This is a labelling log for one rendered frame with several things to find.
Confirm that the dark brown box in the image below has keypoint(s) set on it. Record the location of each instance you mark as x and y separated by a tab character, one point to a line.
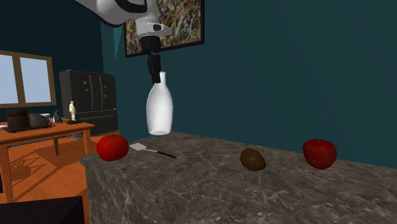
17	119

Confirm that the cream figurine on black base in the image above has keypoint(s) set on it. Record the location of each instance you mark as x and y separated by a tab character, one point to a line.
72	111

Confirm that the window with brown frame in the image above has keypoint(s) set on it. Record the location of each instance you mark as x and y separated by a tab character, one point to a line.
24	80

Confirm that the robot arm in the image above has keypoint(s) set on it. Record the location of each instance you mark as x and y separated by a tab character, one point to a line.
124	11

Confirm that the brown kiwi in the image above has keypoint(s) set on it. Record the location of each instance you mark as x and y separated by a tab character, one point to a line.
252	159

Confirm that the dark red apple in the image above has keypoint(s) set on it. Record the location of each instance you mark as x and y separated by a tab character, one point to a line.
319	154

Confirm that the white bottle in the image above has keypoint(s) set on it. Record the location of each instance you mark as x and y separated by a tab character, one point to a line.
159	108

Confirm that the black refrigerator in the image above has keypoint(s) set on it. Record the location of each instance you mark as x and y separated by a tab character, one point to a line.
90	99

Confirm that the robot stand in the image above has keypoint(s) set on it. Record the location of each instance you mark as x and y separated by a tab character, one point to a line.
40	211

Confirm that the red tomato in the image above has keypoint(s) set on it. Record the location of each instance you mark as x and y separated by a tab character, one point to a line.
112	147

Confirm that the orange wooden table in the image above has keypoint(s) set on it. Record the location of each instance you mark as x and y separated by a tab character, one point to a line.
37	133

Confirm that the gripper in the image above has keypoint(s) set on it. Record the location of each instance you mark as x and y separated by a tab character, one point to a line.
151	45

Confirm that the framed abstract wall picture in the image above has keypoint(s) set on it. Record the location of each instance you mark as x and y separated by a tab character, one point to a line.
183	24

